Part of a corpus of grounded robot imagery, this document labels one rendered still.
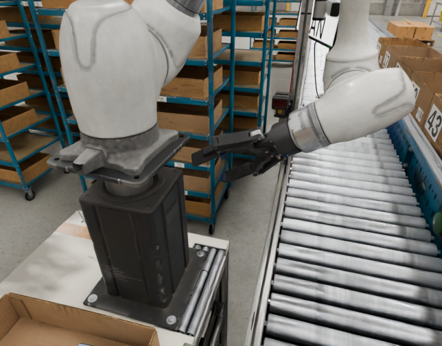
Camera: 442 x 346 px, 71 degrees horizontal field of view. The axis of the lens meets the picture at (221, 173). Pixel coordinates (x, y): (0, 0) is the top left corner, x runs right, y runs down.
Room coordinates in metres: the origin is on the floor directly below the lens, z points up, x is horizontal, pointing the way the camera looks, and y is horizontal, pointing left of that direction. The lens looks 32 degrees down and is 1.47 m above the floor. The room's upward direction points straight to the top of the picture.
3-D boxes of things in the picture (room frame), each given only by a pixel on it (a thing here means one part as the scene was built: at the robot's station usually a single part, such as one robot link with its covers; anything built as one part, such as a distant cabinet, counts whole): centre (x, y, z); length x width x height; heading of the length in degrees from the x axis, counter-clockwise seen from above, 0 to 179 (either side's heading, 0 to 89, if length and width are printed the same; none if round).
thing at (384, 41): (2.60, -1.43, 0.96); 0.39 x 0.29 x 0.17; 165
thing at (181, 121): (1.76, 0.22, 0.79); 0.40 x 0.30 x 0.10; 76
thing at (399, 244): (0.77, -0.46, 0.72); 0.52 x 0.05 x 0.05; 75
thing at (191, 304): (0.56, 0.06, 0.74); 0.28 x 0.02 x 0.02; 164
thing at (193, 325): (0.55, 0.04, 0.74); 0.28 x 0.02 x 0.02; 164
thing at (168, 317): (0.58, 0.20, 0.91); 0.26 x 0.26 x 0.33; 74
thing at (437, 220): (0.74, -0.69, 0.81); 0.07 x 0.01 x 0.07; 165
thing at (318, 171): (1.15, -0.56, 0.72); 0.52 x 0.05 x 0.05; 75
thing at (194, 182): (1.76, 0.23, 0.39); 0.40 x 0.30 x 0.10; 75
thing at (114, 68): (0.60, 0.20, 1.33); 0.18 x 0.16 x 0.22; 170
